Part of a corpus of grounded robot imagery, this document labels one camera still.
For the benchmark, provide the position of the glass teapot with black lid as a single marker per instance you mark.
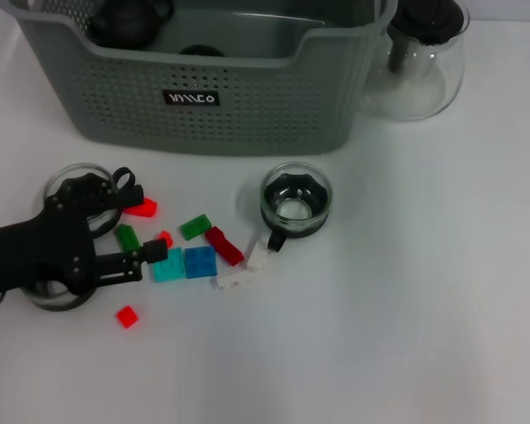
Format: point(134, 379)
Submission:
point(424, 88)

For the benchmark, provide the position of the long dark red brick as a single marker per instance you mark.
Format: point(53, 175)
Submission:
point(223, 246)

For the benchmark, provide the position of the blue square plate brick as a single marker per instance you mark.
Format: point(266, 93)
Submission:
point(199, 262)

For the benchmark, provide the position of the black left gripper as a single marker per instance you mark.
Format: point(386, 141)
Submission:
point(48, 252)

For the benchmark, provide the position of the small red square brick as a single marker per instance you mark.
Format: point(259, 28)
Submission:
point(127, 317)

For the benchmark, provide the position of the white brick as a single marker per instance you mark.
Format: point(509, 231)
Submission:
point(229, 280)
point(257, 257)

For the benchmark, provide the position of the large bright red brick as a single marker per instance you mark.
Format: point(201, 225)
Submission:
point(146, 208)

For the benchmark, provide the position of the long green brick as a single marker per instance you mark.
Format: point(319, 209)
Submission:
point(128, 238)

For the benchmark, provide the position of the cyan square plate brick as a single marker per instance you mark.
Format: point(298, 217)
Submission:
point(168, 267)

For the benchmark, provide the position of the black clay teapot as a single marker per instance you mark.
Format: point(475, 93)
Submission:
point(123, 24)

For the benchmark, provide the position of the small bright red brick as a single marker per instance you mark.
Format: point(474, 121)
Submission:
point(165, 238)

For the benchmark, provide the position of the flat green brick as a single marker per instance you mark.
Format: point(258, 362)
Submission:
point(195, 226)

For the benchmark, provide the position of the grey-green perforated storage bin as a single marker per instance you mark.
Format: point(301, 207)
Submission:
point(247, 110)

